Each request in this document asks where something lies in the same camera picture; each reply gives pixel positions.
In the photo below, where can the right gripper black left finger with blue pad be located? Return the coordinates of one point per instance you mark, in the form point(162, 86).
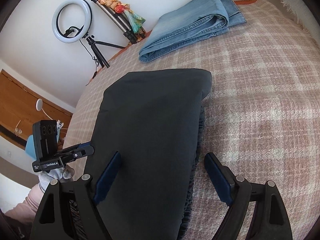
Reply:
point(69, 210)

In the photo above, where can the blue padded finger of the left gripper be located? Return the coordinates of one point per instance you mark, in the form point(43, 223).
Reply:
point(85, 144)

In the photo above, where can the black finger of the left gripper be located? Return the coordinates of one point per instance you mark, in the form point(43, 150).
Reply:
point(72, 153)

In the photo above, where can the dark grey pants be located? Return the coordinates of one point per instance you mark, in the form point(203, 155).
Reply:
point(146, 143)

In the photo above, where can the pink sleeved left forearm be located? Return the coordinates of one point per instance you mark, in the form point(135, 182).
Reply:
point(25, 212)

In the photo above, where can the white gloved left hand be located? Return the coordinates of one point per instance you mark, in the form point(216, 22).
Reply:
point(63, 174)

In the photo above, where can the blue plastic chair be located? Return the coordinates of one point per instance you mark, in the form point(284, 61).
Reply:
point(30, 148)

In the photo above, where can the striped grey trouser leg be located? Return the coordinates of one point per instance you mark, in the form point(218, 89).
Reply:
point(77, 220)

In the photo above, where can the wooden door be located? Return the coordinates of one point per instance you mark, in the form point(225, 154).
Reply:
point(18, 112)

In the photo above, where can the black mini tripod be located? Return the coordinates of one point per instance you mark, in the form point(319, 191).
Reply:
point(98, 55)

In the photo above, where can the pink checked bed blanket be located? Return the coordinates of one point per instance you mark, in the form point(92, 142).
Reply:
point(262, 115)

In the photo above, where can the orange bed sheet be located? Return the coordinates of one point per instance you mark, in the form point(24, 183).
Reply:
point(175, 25)

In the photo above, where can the folded silver tripod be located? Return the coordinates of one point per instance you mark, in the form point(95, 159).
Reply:
point(122, 23)

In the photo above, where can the orange floral scarf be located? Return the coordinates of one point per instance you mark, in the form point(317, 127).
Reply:
point(135, 20)

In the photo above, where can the folded blue jeans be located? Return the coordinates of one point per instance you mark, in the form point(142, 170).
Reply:
point(190, 27)

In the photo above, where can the green white patterned pillow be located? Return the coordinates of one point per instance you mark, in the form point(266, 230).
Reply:
point(303, 16)

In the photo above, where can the white ring light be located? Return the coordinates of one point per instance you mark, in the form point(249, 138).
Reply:
point(72, 20)

